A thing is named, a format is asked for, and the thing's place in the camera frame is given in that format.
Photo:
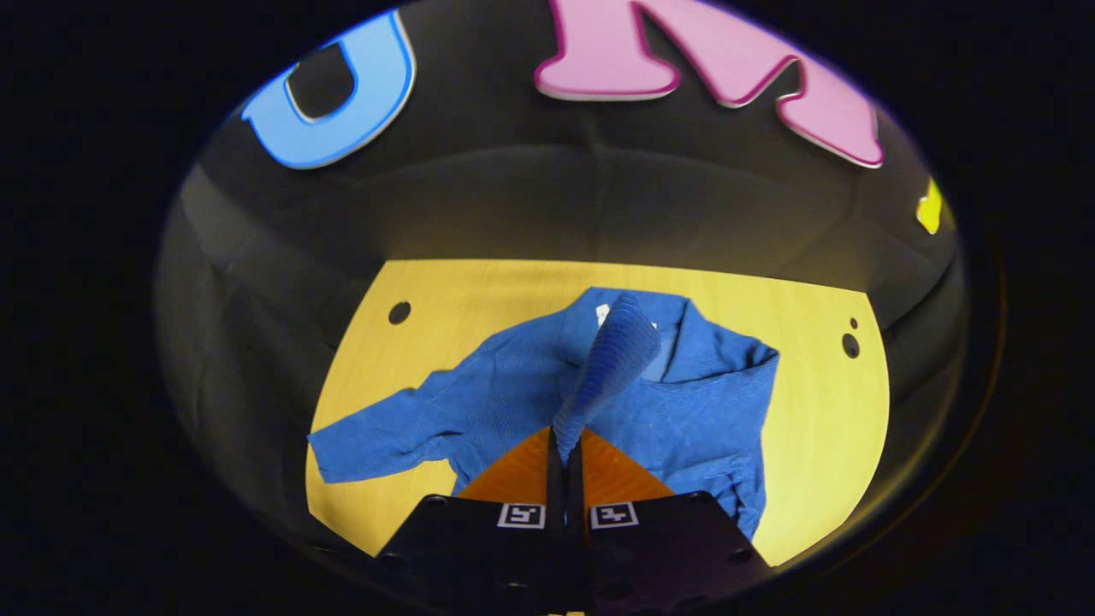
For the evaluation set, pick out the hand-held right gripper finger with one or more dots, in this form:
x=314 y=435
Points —
x=556 y=505
x=576 y=505

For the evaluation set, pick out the blue button shirt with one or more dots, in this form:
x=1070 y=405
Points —
x=684 y=411

